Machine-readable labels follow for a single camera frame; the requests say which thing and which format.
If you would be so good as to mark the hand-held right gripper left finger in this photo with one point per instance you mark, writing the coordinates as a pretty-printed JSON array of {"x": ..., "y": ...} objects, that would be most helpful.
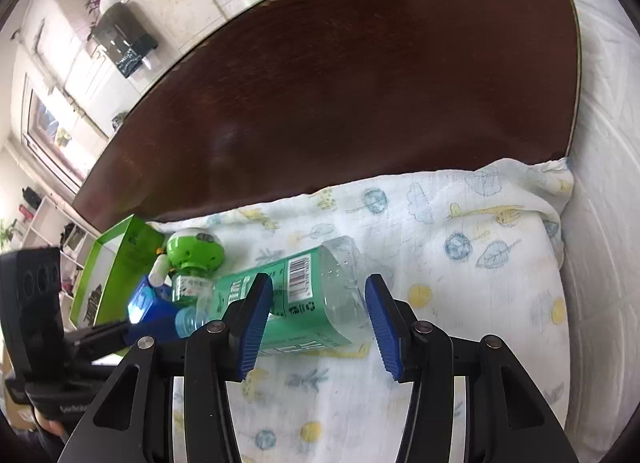
[{"x": 255, "y": 323}]

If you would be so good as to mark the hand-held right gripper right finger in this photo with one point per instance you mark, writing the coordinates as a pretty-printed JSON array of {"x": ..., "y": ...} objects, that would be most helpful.
[{"x": 382, "y": 328}]

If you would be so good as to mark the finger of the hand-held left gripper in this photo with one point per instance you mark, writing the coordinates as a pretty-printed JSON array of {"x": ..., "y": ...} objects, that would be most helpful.
[{"x": 97, "y": 332}]

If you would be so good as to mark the blue small pack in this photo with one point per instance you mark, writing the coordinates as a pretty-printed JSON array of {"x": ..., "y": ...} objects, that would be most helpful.
[{"x": 150, "y": 313}]

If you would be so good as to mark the plastic bottle with green label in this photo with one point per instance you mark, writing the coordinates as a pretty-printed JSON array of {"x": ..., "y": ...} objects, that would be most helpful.
[{"x": 310, "y": 293}]

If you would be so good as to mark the green cardboard box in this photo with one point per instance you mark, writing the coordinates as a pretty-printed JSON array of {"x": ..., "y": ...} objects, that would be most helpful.
[{"x": 132, "y": 243}]

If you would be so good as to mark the printed bed sheet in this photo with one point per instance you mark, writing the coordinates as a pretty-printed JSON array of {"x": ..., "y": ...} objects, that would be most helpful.
[{"x": 450, "y": 293}]

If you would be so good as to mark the white shelf unit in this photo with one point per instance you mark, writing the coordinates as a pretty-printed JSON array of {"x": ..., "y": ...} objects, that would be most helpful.
[{"x": 45, "y": 223}]

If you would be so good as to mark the small white bottle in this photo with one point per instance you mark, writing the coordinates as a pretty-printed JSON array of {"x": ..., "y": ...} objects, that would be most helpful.
[{"x": 160, "y": 270}]

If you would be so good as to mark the green mosquito repellent device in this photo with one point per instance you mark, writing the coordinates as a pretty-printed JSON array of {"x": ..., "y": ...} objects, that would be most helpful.
[{"x": 192, "y": 248}]

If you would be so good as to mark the black bag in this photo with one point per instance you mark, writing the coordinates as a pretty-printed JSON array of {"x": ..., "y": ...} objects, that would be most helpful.
[{"x": 31, "y": 198}]

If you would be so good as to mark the window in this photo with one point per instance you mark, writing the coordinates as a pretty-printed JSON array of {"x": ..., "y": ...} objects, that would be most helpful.
[{"x": 50, "y": 118}]

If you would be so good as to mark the metal faucet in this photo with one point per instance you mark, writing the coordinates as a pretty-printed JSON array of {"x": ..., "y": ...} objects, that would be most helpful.
[{"x": 119, "y": 119}]

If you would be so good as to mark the dark wooden headboard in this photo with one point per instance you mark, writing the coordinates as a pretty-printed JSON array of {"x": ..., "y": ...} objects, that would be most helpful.
[{"x": 350, "y": 93}]

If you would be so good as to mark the dark wall dispenser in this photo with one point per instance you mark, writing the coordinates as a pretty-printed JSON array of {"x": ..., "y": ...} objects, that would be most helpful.
[{"x": 120, "y": 33}]

